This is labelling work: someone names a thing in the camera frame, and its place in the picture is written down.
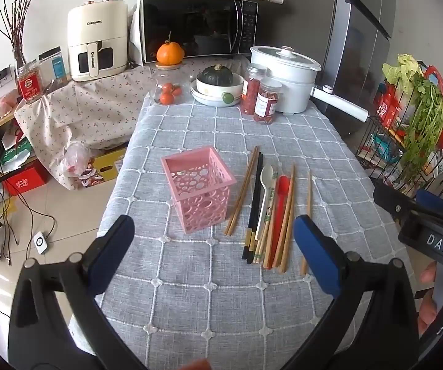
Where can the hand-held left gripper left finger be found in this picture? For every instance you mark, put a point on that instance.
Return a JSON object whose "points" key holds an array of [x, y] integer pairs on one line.
{"points": [[115, 254]]}

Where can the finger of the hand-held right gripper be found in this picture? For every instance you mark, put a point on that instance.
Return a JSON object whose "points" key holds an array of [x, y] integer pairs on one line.
{"points": [[393, 200], [431, 200]]}

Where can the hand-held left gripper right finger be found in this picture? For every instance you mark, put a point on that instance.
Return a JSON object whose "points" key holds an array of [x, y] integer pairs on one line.
{"points": [[316, 256]]}

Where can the wooden chopstick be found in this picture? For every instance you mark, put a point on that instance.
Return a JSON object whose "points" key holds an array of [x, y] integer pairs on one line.
{"points": [[288, 204], [306, 219], [241, 190], [245, 192], [285, 239]]}

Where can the black chopstick gold end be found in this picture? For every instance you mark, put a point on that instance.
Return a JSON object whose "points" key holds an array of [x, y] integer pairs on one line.
{"points": [[252, 200], [256, 209]]}

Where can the white plastic spoon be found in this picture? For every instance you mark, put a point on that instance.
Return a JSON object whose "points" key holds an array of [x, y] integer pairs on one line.
{"points": [[267, 175]]}

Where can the pink perforated plastic basket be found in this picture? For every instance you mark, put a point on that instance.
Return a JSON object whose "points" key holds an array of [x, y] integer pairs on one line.
{"points": [[202, 200]]}

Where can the person's right hand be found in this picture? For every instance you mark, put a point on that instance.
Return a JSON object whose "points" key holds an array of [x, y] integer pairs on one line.
{"points": [[426, 300]]}

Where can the printed bamboo chopstick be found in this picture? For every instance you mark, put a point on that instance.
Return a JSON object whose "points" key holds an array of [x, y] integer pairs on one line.
{"points": [[267, 216], [266, 239]]}

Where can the blue snack packet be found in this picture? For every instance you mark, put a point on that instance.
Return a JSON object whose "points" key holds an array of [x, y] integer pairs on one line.
{"points": [[385, 148]]}

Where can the red plastic spoon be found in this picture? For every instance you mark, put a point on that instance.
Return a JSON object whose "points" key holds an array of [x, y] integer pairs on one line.
{"points": [[283, 189]]}

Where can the white charger puck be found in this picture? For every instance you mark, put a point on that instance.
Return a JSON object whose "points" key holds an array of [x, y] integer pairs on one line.
{"points": [[40, 243]]}

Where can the green leafy herb bunch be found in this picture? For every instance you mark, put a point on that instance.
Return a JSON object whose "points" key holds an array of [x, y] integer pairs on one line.
{"points": [[424, 123]]}

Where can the yellow cardboard box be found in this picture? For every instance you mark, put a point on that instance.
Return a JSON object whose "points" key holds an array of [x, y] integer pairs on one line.
{"points": [[107, 164]]}

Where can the red snack packet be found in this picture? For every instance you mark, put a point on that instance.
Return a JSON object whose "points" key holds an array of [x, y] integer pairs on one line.
{"points": [[387, 106]]}

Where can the clear plastic bag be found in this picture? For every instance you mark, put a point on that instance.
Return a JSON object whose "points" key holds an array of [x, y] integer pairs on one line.
{"points": [[73, 162]]}

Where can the grey checked tablecloth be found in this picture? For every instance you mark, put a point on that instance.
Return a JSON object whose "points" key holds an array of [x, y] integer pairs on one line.
{"points": [[206, 308]]}

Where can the red box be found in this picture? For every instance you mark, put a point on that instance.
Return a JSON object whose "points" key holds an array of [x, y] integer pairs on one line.
{"points": [[25, 179]]}

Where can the pale green cabbage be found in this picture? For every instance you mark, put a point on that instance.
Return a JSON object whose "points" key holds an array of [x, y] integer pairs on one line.
{"points": [[402, 69]]}

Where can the green white box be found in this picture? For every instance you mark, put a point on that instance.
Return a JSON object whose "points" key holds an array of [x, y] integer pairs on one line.
{"points": [[15, 152]]}

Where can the floral cloth cover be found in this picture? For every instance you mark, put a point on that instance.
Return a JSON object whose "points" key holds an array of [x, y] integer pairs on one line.
{"points": [[102, 111]]}

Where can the white electric pot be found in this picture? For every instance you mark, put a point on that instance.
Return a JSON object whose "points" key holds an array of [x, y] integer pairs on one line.
{"points": [[294, 84]]}

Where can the grey refrigerator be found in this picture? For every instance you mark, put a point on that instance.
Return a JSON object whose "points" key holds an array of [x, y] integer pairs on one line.
{"points": [[356, 46]]}

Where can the clear jar red label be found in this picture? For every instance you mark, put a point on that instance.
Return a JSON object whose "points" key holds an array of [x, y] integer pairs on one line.
{"points": [[266, 102]]}

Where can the small red tomato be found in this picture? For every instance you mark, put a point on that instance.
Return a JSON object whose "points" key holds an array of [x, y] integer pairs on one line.
{"points": [[176, 91], [166, 98]]}

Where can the clear jar red contents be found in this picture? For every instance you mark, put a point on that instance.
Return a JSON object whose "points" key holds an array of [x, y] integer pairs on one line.
{"points": [[250, 92]]}

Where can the white plate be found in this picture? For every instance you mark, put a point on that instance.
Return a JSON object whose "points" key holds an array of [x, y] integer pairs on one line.
{"points": [[196, 95]]}

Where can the glass jar wooden lid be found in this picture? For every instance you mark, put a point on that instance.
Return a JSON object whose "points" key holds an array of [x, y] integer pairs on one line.
{"points": [[159, 81]]}

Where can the pink bag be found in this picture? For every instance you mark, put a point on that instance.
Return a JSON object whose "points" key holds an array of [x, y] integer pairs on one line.
{"points": [[3, 106]]}

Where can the white bowl green knob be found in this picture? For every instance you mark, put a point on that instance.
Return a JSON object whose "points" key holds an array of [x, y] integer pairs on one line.
{"points": [[213, 90]]}

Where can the jar with red label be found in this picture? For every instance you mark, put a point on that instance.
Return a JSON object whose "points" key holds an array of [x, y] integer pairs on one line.
{"points": [[29, 83]]}

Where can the clear container black lid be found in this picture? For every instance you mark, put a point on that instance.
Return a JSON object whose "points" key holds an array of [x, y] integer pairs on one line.
{"points": [[55, 65]]}

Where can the dark green squash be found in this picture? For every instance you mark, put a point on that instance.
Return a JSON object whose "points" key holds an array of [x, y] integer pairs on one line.
{"points": [[217, 76]]}

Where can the orange citrus fruit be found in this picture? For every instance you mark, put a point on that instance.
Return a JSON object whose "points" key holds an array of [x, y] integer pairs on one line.
{"points": [[170, 54]]}

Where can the cream air fryer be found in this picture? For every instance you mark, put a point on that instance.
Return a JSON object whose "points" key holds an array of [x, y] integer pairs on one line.
{"points": [[98, 27]]}

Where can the black microwave oven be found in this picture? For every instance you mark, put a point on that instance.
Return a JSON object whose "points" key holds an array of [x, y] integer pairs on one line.
{"points": [[190, 27]]}

